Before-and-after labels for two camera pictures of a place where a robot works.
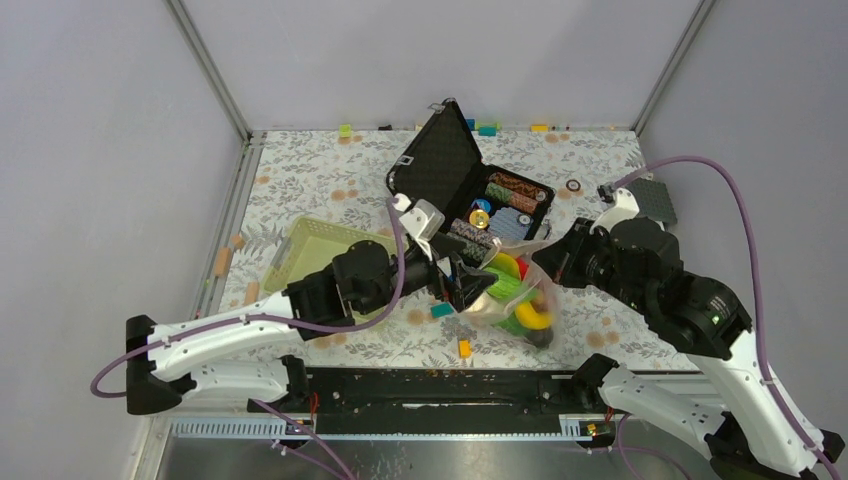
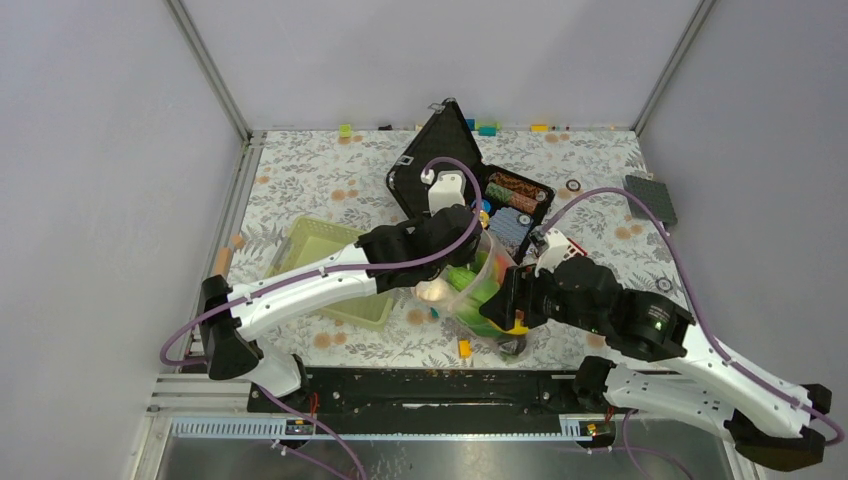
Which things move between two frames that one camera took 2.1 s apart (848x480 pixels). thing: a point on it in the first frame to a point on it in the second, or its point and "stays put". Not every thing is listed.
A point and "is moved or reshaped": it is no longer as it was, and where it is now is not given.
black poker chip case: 482,205 stays put
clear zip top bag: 521,297 is moved or reshaped
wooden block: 222,262 stays put
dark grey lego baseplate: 653,200 stays put
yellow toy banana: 528,316 is moved or reshaped
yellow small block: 464,349 stays put
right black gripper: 561,258 to 500,307
